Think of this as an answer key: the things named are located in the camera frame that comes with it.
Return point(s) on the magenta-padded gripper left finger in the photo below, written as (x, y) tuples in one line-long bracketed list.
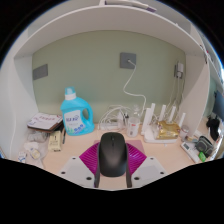
[(83, 165)]

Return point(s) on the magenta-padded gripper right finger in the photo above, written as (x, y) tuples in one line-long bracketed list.
[(140, 165)]

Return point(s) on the black computer mouse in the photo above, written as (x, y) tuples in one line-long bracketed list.
[(112, 155)]

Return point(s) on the pink printed mouse pad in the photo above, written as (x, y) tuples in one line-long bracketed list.
[(140, 145)]

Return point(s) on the black pen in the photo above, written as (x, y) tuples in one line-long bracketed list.
[(63, 136)]

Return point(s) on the small yellow box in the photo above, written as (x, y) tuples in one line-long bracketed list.
[(55, 141)]

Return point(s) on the clear plastic bottle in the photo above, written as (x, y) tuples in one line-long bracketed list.
[(133, 128)]

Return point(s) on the white router with antennas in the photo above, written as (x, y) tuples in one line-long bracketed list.
[(148, 121)]

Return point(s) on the gold snack bag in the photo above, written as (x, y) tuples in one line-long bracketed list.
[(168, 130)]

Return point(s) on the blue detergent bottle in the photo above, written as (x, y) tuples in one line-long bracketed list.
[(75, 120)]

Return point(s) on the white power strip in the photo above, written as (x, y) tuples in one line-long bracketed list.
[(108, 126)]

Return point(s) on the white remote control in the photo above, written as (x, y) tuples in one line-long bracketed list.
[(190, 151)]

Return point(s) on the crumpled clear plastic bags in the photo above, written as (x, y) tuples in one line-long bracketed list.
[(35, 145)]

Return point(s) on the small jar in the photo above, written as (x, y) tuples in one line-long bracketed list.
[(184, 132)]

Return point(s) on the stack of books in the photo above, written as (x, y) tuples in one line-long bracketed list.
[(45, 121)]

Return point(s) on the small white yellow packet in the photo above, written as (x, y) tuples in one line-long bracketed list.
[(22, 157)]

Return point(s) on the small green object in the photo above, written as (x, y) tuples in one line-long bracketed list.
[(202, 157)]

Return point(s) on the black zip pouch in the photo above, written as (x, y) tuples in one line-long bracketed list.
[(204, 145)]

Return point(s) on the black bag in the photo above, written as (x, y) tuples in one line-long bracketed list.
[(214, 126)]

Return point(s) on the dark computer monitor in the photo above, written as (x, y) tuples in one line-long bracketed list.
[(219, 105)]

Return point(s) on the grey blank wall plate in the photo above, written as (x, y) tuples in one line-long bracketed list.
[(40, 72)]

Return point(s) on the white wall adapter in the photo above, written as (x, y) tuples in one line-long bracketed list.
[(179, 70)]

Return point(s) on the grey wall socket plate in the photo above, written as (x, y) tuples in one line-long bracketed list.
[(125, 60)]

